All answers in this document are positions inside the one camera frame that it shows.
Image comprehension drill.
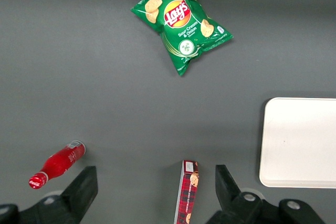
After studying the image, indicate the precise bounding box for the red plaid cookie box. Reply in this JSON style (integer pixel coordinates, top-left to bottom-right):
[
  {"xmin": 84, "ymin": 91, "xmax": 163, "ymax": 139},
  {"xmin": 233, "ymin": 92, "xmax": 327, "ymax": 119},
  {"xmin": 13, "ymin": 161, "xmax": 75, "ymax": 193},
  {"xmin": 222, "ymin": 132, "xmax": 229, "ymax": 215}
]
[{"xmin": 173, "ymin": 159, "xmax": 200, "ymax": 224}]

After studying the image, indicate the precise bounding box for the green Lay's chips bag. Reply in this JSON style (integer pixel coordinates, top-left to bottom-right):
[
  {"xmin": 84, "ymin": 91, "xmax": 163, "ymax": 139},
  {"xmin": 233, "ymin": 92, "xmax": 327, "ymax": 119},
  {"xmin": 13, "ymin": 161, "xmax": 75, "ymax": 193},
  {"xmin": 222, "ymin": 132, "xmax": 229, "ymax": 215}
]
[{"xmin": 130, "ymin": 0, "xmax": 234, "ymax": 77}]

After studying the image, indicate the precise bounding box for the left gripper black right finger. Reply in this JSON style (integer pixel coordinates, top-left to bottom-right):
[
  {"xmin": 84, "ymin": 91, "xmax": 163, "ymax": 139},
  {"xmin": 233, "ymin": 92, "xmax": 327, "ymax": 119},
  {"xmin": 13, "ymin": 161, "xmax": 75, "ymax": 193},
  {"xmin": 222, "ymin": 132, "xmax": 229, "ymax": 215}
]
[{"xmin": 206, "ymin": 164, "xmax": 326, "ymax": 224}]

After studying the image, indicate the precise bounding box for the red Coca-Cola bottle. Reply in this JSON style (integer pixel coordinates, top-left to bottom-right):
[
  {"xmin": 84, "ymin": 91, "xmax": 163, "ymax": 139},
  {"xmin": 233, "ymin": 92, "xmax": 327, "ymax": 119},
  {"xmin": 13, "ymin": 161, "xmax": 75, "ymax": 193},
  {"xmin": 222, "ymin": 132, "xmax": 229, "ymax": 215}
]
[{"xmin": 28, "ymin": 140, "xmax": 87, "ymax": 190}]

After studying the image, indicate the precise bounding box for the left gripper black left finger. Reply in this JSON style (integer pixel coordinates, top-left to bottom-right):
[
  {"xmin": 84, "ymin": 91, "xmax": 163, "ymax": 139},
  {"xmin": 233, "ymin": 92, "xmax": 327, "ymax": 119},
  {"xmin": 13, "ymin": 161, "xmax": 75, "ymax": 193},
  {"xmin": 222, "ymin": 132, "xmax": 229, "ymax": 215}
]
[{"xmin": 0, "ymin": 165, "xmax": 99, "ymax": 224}]

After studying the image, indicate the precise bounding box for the white plastic tray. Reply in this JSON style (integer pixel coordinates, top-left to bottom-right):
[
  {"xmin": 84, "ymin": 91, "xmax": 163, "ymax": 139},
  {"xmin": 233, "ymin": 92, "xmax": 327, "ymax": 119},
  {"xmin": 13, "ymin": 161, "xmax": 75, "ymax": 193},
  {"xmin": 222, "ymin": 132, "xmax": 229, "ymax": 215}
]
[{"xmin": 258, "ymin": 97, "xmax": 336, "ymax": 189}]

